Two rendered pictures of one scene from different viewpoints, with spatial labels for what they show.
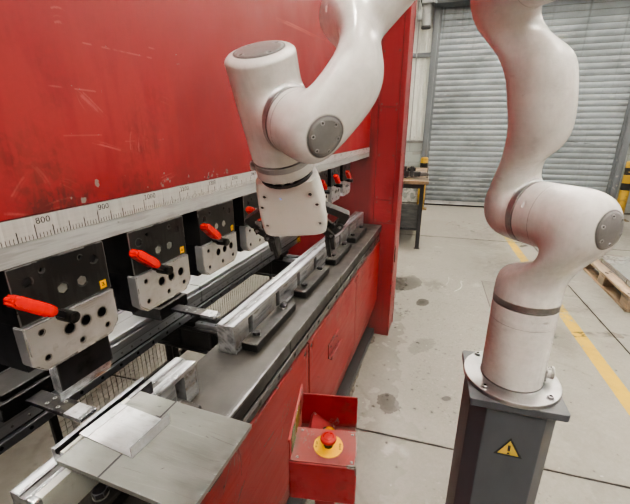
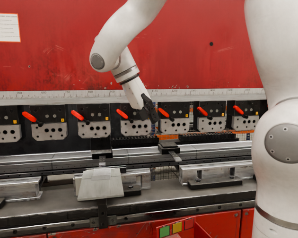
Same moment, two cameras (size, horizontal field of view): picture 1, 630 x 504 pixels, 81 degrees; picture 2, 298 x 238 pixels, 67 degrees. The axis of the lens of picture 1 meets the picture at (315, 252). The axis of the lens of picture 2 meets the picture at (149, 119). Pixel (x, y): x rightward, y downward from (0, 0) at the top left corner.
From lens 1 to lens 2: 67 cm
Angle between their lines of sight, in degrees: 57
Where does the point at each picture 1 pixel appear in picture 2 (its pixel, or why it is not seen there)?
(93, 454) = (88, 174)
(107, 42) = not seen: hidden behind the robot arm
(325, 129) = (95, 58)
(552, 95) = (254, 23)
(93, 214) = (108, 93)
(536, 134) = (255, 55)
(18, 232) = (82, 94)
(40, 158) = (92, 73)
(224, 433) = (114, 191)
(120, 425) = (101, 172)
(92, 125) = not seen: hidden behind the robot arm
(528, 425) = not seen: outside the picture
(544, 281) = (263, 184)
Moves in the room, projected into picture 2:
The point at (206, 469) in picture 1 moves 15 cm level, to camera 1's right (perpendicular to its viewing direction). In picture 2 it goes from (96, 194) to (109, 213)
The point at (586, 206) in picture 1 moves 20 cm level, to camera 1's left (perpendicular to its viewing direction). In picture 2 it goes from (267, 116) to (188, 103)
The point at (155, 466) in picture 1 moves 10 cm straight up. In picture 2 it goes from (91, 185) to (90, 163)
